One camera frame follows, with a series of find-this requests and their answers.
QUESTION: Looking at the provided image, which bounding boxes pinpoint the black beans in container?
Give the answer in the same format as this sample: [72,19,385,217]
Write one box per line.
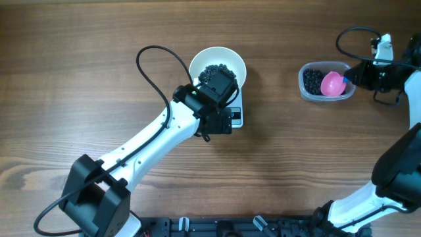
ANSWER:
[303,68,326,95]

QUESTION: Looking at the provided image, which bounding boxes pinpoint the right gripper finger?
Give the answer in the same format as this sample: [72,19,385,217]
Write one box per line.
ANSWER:
[345,77,364,88]
[344,62,365,79]

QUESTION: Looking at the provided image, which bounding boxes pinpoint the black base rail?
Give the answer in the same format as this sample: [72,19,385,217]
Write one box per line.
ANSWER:
[136,215,372,237]

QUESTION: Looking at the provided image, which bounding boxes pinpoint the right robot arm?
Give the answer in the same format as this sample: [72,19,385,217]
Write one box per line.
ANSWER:
[309,34,420,236]

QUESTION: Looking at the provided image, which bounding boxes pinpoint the white bowl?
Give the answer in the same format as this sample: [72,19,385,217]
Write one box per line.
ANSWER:
[189,47,247,89]

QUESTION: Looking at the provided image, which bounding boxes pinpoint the pink scoop blue handle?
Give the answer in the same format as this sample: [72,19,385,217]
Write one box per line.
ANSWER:
[320,71,349,97]

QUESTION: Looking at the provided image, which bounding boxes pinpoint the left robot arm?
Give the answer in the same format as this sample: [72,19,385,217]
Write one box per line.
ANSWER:
[59,70,247,237]

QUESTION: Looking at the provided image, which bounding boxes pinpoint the black beans in bowl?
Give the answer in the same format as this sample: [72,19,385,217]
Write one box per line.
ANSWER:
[198,64,236,84]

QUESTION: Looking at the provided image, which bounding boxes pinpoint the white digital kitchen scale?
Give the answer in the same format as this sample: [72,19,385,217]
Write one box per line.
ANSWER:
[184,72,243,128]

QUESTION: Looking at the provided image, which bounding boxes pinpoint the clear plastic container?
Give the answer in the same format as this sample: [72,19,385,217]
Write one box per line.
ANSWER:
[298,61,356,102]

